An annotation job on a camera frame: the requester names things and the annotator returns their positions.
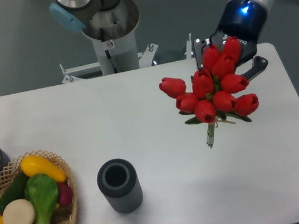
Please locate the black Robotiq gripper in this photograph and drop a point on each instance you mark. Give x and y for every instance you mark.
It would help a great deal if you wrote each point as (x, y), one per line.
(243, 19)

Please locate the red tulip bouquet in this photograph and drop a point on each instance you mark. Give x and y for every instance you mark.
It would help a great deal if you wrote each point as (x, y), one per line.
(212, 98)

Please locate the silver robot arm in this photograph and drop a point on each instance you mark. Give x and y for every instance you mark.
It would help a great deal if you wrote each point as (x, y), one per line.
(85, 8)

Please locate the dark grey ribbed vase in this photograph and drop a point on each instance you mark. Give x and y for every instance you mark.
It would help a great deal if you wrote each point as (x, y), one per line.
(119, 183)

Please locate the purple red radish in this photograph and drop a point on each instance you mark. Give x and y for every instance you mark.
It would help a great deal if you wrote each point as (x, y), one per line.
(65, 194)

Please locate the yellow squash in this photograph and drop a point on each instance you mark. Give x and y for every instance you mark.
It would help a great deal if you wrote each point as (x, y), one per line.
(32, 165)

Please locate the green bok choy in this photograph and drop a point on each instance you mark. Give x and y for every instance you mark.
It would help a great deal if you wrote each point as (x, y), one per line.
(42, 192)

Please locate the woven wicker basket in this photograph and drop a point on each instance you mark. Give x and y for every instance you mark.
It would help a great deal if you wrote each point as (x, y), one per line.
(61, 221)

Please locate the green cucumber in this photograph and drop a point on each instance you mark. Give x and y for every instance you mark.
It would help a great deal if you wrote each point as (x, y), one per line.
(14, 191)

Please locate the beige round bun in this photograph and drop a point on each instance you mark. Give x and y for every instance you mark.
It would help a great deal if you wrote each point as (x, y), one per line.
(19, 211)

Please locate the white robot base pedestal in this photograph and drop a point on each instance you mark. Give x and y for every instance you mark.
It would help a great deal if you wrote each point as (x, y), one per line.
(113, 37)

